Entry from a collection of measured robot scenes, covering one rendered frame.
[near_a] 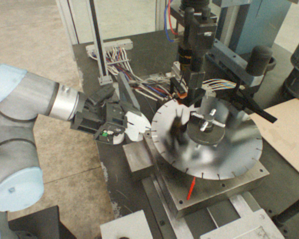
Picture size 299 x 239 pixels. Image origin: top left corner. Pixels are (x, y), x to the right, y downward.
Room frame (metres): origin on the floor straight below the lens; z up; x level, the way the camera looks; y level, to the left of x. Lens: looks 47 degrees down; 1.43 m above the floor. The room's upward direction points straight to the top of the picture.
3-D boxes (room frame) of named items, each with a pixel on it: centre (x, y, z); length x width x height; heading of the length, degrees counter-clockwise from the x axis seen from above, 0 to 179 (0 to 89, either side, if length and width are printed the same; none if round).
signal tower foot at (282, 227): (0.21, -0.40, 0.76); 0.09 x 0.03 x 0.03; 20
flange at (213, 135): (0.41, -0.17, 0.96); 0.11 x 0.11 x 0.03
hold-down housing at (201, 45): (0.47, -0.12, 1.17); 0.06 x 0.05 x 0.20; 11
